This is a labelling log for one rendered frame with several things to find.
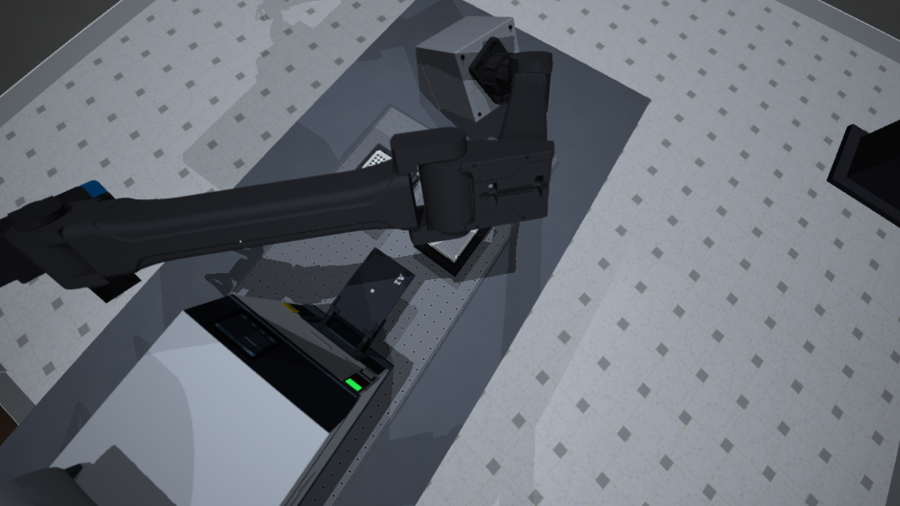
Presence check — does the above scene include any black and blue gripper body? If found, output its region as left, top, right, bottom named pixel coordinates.
left=0, top=186, right=115, bottom=227

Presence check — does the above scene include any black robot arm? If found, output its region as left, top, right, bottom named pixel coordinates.
left=0, top=37, right=555, bottom=303

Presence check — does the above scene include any black rectangular frame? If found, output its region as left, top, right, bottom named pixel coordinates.
left=414, top=227, right=491, bottom=277

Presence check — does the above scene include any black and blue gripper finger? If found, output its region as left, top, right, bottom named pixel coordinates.
left=80, top=180, right=107, bottom=198

